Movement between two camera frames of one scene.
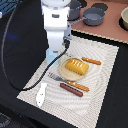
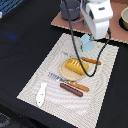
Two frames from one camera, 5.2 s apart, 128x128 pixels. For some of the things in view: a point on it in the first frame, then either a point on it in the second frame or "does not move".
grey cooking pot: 74,10 does not move
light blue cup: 51,55 to 87,44
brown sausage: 71,89 does not move
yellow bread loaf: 77,66 does not move
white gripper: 56,36 to 98,20
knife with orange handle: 73,84 does not move
